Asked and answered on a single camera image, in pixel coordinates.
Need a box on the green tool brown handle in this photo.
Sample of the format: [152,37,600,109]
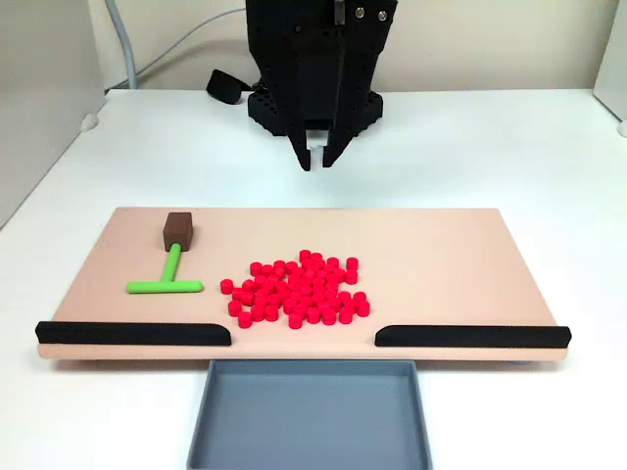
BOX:
[125,211,205,295]

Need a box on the pink board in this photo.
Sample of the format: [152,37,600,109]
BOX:
[37,207,569,363]

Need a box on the white partition panel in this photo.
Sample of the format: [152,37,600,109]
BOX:
[0,0,107,230]

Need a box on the grey tray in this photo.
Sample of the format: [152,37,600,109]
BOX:
[185,359,435,470]

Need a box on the white cable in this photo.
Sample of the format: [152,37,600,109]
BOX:
[134,7,248,82]

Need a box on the grey hose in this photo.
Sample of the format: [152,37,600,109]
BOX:
[104,0,137,90]

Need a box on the black edge rail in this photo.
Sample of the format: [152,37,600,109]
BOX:
[374,324,572,350]
[34,321,232,348]

